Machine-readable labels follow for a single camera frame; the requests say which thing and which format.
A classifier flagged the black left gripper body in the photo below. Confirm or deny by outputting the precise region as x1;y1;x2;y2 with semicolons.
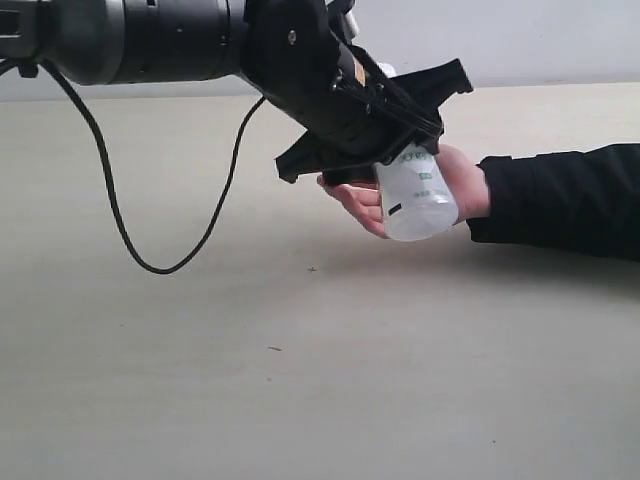
276;59;473;185

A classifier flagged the white bottle green label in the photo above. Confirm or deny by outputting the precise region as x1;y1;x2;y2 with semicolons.
374;144;459;242

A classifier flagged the black sleeved forearm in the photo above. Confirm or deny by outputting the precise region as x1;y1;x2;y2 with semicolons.
467;143;639;262

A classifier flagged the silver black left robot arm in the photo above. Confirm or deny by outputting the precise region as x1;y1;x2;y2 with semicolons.
1;0;472;185

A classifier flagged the person's open bare hand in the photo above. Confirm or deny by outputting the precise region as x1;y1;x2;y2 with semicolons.
317;143;491;240

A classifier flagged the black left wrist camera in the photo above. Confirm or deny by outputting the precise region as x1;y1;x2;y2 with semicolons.
326;0;360;43

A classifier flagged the black cable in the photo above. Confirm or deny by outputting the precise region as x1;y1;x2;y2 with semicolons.
0;57;446;275

